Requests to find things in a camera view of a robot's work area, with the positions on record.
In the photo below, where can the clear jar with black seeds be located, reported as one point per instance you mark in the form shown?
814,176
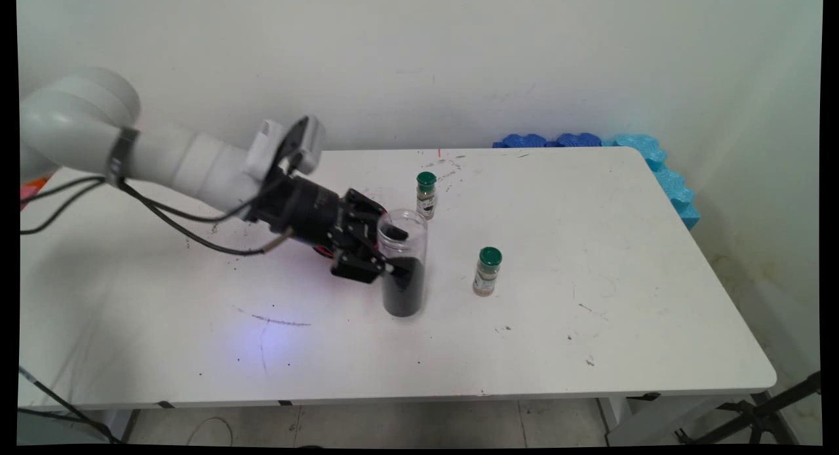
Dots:
403,291

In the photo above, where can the white table leg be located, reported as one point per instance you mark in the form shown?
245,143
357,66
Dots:
115,425
616,415

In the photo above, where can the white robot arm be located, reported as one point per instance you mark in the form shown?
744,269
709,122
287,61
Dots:
177,160

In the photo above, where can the orange box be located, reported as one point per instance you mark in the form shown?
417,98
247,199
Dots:
29,173

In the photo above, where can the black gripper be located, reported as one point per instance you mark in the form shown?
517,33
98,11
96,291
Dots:
301,206

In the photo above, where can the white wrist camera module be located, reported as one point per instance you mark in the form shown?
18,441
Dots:
311,143

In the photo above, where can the dark blue foam piece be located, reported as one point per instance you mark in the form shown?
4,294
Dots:
521,141
578,139

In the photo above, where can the pink box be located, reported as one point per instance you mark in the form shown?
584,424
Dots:
26,196

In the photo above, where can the green-capped spice bottle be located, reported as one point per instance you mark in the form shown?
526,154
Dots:
487,275
426,199

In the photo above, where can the light blue foam mat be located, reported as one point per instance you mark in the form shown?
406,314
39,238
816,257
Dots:
668,179

